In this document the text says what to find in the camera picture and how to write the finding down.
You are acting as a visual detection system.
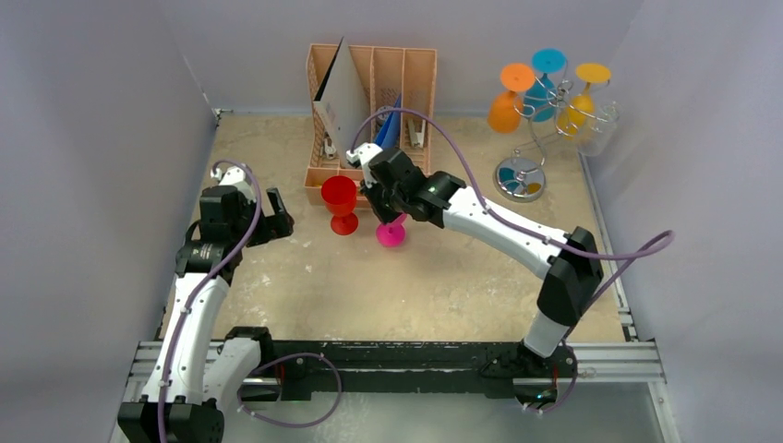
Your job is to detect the pink wine glass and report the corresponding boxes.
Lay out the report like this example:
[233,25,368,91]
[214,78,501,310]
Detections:
[375,214,407,247]

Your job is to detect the red wine glass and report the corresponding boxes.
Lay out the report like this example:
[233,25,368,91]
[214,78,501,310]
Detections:
[320,176,358,235]

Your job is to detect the yellow wine glass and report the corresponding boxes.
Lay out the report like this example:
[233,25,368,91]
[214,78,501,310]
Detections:
[556,62,612,139]

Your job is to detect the clear glass wine glass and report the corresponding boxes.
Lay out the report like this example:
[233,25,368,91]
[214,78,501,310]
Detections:
[575,101,622,157]

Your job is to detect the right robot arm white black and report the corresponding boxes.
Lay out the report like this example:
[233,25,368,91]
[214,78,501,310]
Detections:
[347,143,604,376]

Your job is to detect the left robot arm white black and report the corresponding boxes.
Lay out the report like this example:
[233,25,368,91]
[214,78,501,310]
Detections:
[117,185,294,442]

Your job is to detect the chrome wine glass rack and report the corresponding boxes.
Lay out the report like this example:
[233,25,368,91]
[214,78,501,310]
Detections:
[494,78,610,202]

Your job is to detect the orange wine glass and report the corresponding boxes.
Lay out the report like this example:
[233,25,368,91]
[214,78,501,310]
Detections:
[487,63,536,134]

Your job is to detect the blue wine glass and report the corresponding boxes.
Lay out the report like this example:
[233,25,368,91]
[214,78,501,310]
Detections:
[523,48,567,123]

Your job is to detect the blue folder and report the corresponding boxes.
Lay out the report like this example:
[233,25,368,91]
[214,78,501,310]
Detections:
[374,95,402,150]

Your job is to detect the grey stapler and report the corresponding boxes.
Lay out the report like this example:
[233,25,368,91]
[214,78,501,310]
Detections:
[406,117,428,150]

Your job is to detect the tape roll in organizer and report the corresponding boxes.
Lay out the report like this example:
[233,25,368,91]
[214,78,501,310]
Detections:
[376,105,394,125]

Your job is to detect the grey white folder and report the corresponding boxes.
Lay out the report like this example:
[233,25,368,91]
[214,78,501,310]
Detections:
[307,40,371,167]

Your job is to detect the peach plastic desk organizer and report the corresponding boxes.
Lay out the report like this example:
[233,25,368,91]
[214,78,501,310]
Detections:
[304,45,438,206]

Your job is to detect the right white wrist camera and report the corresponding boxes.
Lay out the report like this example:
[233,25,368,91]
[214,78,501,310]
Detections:
[345,143,383,169]

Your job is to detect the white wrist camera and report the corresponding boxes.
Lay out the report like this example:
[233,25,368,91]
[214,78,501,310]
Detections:
[345,143,383,169]
[210,166,256,201]

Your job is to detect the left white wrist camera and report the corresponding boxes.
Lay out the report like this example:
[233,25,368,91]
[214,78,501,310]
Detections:
[210,166,256,201]

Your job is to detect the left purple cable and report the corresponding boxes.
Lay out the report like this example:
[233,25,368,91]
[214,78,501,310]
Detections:
[155,160,343,443]

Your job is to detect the purple cable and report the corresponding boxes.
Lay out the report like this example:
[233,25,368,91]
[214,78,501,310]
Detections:
[155,160,343,443]
[349,107,676,417]

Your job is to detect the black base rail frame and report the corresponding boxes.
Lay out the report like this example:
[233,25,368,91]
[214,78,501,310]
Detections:
[131,325,665,405]

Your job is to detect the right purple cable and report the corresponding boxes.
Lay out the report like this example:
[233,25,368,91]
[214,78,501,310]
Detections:
[349,107,676,417]

